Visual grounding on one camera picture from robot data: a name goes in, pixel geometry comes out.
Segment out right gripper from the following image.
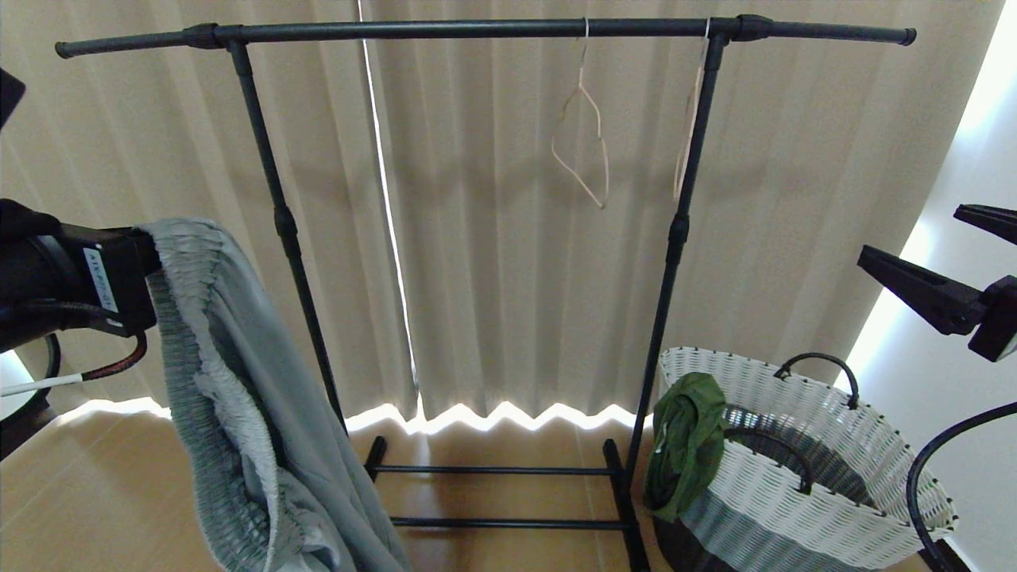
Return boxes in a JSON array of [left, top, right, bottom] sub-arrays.
[[857, 204, 1017, 364]]

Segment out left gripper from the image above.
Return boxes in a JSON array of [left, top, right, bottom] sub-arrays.
[[60, 226, 164, 338]]

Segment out pale grey shorts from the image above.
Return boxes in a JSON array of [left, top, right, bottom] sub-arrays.
[[139, 218, 410, 572]]

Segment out pink clothes hanger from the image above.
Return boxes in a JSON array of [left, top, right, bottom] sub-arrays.
[[673, 19, 711, 200], [551, 19, 612, 210]]

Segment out black clothes rack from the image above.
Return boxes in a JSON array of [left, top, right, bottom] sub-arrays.
[[54, 14, 917, 572]]

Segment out green garment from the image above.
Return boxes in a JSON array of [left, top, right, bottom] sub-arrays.
[[642, 372, 728, 524]]

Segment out beige curtain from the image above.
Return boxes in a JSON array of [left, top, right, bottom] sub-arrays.
[[0, 0, 1006, 434]]

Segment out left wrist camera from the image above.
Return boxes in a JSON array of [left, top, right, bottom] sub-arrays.
[[0, 68, 26, 129]]

